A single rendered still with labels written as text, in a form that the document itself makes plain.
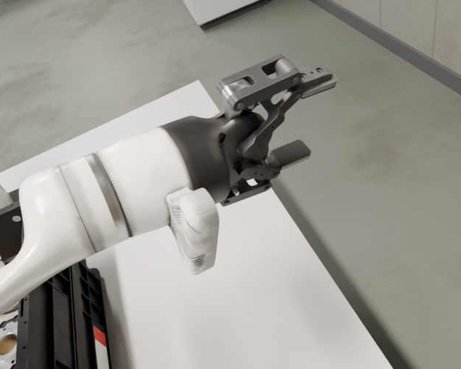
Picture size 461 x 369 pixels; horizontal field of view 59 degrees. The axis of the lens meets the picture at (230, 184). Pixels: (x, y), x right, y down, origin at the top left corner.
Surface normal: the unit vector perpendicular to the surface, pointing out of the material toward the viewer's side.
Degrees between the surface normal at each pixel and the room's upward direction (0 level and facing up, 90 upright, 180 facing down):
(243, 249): 0
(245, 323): 0
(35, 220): 37
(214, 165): 64
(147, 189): 59
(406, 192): 0
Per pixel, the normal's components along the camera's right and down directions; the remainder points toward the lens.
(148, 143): 0.04, -0.65
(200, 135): 0.15, -0.48
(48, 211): 0.17, -0.20
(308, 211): -0.27, -0.65
